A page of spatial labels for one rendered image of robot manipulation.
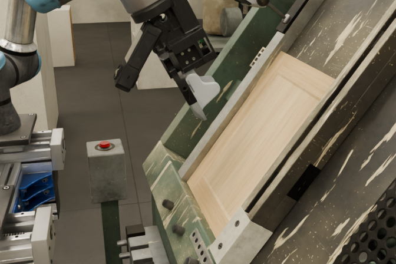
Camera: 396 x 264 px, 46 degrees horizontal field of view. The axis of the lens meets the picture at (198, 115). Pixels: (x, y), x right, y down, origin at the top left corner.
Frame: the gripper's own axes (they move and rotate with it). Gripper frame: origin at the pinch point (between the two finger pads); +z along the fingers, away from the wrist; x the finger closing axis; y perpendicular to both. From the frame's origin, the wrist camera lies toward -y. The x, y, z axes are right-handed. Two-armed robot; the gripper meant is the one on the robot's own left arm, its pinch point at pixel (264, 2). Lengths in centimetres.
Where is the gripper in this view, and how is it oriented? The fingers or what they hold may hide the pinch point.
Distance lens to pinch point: 138.4
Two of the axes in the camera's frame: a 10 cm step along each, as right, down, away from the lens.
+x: -4.4, 8.8, -1.7
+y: -4.5, -0.5, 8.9
